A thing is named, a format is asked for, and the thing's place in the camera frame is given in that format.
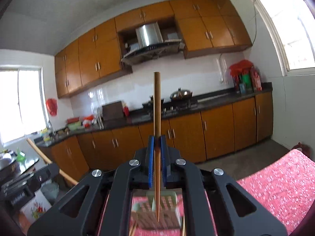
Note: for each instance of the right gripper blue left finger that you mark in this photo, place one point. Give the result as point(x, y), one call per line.
point(149, 161)

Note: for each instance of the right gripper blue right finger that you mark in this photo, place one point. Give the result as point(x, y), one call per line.
point(165, 160)

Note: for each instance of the wooden chopstick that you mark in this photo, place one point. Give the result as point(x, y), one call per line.
point(48, 161)
point(157, 134)

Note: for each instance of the left kitchen window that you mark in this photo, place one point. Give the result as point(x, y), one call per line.
point(22, 103)

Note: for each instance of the kitchen window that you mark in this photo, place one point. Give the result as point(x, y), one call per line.
point(22, 103)
point(290, 24)

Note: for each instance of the right kitchen window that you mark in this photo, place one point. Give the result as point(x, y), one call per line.
point(290, 24)

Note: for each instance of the grey waste bin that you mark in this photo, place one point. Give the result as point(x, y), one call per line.
point(50, 191)

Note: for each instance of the black gas stove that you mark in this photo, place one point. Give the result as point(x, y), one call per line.
point(169, 107)

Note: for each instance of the small red bottle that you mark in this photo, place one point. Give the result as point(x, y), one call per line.
point(126, 111)

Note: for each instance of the dark wooden cutting board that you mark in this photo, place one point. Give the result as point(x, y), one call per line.
point(112, 111)

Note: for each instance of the wok with steel lid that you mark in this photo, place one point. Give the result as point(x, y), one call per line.
point(181, 94)

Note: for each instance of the beige perforated utensil holder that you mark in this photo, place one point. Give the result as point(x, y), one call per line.
point(151, 216)

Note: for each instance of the orange lower base cabinets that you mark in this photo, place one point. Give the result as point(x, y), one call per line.
point(199, 137)

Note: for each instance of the green plastic basin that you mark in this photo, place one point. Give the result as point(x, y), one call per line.
point(74, 126)

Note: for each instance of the steel range hood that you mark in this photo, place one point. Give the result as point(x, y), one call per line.
point(150, 42)

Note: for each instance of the red condiment bottles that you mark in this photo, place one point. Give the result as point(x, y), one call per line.
point(255, 79)

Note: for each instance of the red plastic bag on counter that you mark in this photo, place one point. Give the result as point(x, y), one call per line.
point(240, 67)

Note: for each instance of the pink floral tablecloth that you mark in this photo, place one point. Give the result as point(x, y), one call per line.
point(278, 200)

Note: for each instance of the red bag hanging on wall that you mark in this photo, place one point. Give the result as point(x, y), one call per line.
point(52, 107)

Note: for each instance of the orange upper wall cabinets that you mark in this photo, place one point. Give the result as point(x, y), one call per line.
point(109, 50)

